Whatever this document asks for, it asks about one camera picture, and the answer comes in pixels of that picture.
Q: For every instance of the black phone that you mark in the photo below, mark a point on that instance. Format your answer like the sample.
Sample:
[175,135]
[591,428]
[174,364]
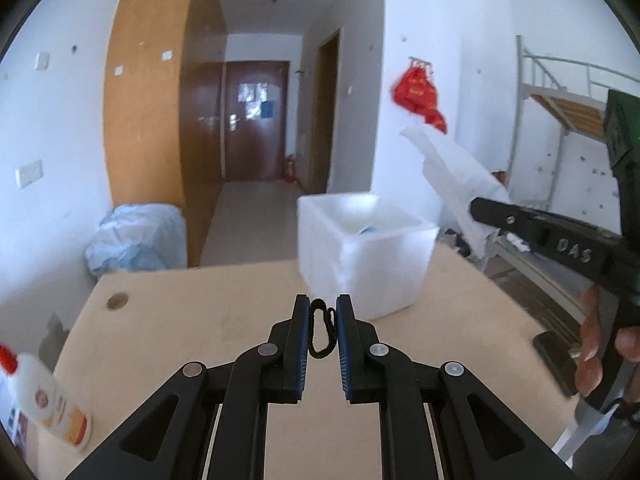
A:
[555,360]

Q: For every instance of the wooden wardrobe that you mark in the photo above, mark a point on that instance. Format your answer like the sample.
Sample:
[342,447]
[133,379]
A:
[145,110]

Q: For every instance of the white plastic sheet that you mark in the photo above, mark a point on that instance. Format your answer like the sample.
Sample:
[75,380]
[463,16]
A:
[450,170]

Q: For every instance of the metal bunk bed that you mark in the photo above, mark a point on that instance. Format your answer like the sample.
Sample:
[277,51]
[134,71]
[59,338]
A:
[520,110]

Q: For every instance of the person's right hand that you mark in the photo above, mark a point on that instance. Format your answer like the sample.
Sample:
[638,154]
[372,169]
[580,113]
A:
[589,345]

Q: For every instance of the red wall decoration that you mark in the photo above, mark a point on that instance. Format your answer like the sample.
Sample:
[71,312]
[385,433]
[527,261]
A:
[420,95]

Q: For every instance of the pale blue plastic bag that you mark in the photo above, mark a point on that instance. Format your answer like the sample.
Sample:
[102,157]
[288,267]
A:
[135,240]

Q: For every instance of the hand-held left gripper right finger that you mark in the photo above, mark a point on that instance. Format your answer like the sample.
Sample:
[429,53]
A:
[345,350]

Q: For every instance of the dark brown door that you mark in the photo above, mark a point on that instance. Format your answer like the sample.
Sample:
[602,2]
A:
[255,145]

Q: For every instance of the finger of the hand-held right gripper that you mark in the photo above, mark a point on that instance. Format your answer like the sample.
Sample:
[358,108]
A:
[505,220]

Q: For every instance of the beige wall outlet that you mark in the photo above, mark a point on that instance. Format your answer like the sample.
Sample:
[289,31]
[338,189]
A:
[28,175]

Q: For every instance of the white wall switch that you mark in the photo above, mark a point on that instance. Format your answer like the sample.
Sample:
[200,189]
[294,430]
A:
[42,60]

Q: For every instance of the white plastic storage box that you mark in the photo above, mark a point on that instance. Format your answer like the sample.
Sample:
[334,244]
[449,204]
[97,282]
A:
[350,270]

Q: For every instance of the brown side door frame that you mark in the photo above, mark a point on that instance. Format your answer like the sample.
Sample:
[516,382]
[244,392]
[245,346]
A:
[325,110]

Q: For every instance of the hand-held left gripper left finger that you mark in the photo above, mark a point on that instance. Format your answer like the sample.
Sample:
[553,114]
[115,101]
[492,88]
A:
[300,350]

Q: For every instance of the white bottle red cap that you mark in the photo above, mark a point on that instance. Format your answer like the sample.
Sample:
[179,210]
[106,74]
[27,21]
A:
[45,395]

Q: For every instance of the red fire extinguisher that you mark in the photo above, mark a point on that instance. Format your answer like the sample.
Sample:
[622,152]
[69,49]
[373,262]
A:
[290,169]

